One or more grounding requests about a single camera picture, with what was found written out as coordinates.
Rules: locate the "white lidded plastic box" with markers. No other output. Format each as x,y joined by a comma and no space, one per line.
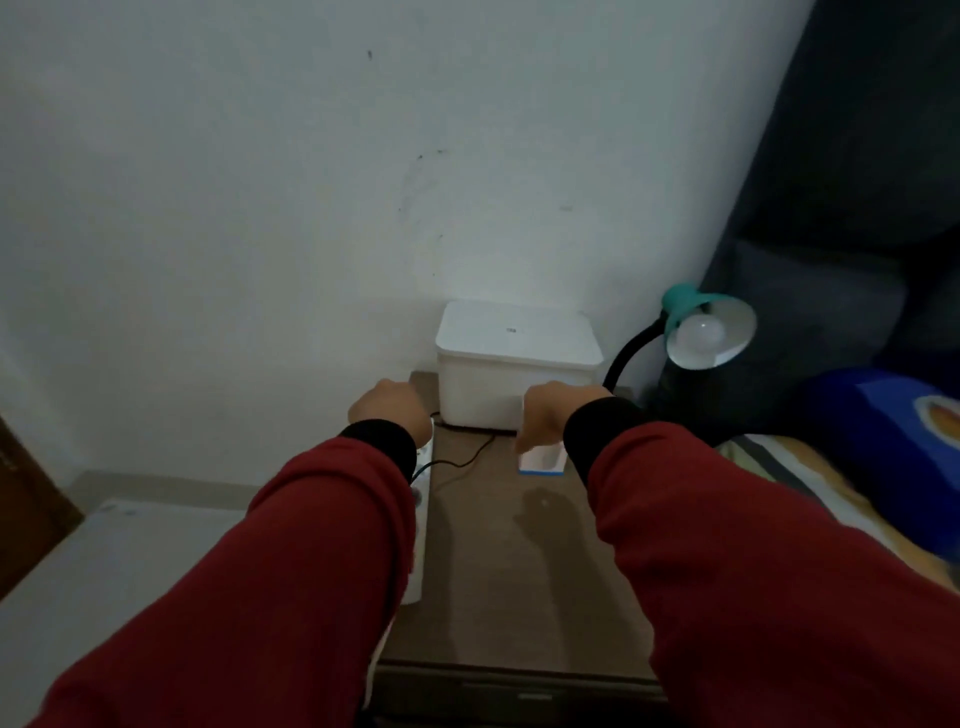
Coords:
506,360

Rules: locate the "person's left hand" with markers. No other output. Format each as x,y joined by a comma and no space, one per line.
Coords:
386,409

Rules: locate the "brown wooden door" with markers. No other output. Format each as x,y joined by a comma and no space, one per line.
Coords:
30,510

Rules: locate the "dark grey headboard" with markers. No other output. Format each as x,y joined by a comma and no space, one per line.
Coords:
840,210

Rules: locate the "blue printed pillow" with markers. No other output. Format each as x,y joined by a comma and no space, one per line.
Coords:
885,442

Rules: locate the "small white blue box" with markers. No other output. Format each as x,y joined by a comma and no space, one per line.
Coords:
541,459

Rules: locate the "person's right forearm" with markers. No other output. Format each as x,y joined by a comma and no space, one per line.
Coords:
757,577

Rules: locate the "person's right hand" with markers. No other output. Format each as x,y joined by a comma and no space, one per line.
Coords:
551,412

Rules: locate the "teal gooseneck desk lamp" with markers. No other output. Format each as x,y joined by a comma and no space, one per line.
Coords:
694,330

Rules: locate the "brown bedside table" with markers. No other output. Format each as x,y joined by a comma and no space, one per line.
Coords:
517,570

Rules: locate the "white light bulb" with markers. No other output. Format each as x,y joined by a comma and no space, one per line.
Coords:
699,336

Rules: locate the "striped bed sheet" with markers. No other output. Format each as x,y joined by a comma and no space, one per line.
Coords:
832,495

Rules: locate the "person's left forearm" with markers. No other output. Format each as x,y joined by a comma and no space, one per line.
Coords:
255,585

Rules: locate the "white power strip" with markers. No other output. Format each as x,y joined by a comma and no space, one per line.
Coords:
417,525

